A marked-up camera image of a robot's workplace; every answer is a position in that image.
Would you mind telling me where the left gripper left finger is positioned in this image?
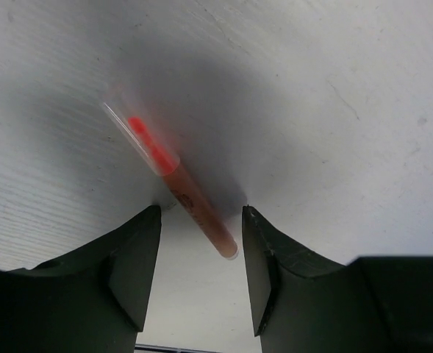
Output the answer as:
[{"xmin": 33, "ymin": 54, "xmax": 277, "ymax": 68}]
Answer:
[{"xmin": 0, "ymin": 205, "xmax": 162, "ymax": 352}]

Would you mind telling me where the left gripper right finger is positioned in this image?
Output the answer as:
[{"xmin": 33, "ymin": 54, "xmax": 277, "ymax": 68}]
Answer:
[{"xmin": 242, "ymin": 206, "xmax": 433, "ymax": 352}]

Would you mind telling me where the pink slim pen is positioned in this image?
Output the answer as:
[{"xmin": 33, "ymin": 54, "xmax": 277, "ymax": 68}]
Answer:
[{"xmin": 101, "ymin": 87, "xmax": 238, "ymax": 260}]

